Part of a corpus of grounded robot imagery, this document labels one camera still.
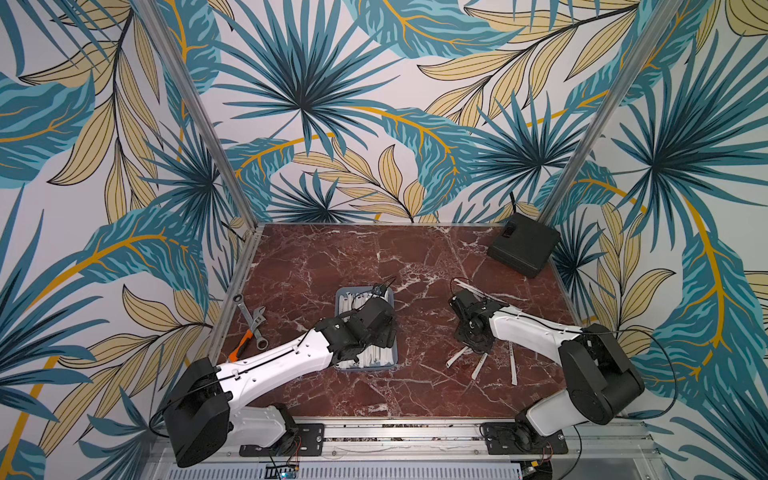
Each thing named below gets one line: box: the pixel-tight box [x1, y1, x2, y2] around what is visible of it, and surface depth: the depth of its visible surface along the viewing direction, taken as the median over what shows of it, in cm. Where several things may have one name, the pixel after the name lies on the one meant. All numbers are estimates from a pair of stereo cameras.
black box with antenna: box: [487, 191, 561, 278], surface depth 111 cm
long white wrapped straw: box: [509, 341, 517, 386], surface depth 86 cm
